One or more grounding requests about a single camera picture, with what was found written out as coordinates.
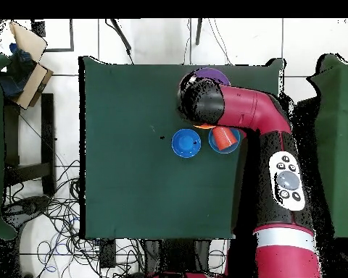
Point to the small dark blue bowl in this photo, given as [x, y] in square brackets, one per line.
[186, 143]

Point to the orange cup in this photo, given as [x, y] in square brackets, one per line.
[224, 138]

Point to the small light blue bowl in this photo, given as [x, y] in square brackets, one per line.
[234, 146]

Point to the purple bowl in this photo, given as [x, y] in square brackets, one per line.
[213, 75]

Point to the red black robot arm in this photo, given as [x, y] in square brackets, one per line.
[249, 110]

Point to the large yellow bowl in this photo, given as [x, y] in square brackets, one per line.
[204, 126]

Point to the dark green table cloth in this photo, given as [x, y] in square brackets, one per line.
[119, 115]

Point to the black tripod leg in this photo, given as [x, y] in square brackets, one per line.
[199, 31]
[121, 34]

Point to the black stool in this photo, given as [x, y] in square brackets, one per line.
[47, 130]

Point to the black chair base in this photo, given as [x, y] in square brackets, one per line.
[29, 207]

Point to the cardboard box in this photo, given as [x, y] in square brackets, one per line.
[34, 84]

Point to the blue bag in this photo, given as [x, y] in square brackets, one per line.
[17, 75]

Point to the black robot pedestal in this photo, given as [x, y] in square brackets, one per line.
[177, 254]

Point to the black floor frame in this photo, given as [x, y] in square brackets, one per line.
[71, 37]

